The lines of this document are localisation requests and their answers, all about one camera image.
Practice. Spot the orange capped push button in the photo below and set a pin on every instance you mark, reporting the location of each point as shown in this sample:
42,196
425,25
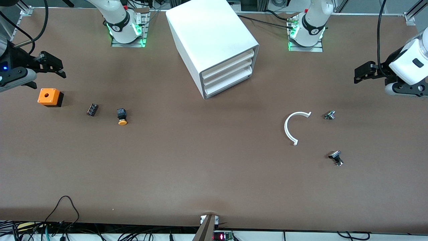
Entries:
122,115

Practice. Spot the white plastic drawer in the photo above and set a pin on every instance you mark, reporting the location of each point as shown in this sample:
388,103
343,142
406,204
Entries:
227,74
227,83
227,65

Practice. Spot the orange and black button box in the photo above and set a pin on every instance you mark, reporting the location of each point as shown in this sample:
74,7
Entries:
48,96

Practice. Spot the white drawer cabinet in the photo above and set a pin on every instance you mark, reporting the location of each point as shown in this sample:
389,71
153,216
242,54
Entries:
210,33

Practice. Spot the small silver metal fitting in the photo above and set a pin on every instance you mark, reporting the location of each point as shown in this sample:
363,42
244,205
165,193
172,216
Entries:
329,115

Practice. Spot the small black terminal block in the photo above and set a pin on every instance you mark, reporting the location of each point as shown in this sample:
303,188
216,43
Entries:
92,109

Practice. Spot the device with red display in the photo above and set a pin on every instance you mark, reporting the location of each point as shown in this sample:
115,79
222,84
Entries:
222,237

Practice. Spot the aluminium frame rail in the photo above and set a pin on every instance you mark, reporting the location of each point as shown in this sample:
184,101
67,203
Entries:
15,28

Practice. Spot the aluminium frame profile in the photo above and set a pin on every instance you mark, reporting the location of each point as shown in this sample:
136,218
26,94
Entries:
413,15
25,8

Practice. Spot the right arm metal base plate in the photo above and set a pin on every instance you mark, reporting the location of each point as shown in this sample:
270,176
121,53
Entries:
133,45

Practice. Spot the white curved plastic bracket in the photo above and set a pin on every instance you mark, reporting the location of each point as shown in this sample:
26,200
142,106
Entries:
286,128

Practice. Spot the small silver mounting bracket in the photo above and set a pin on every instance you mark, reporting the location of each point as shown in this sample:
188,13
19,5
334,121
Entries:
216,220

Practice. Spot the brown camera post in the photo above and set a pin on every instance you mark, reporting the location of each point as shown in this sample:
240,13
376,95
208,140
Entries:
205,231

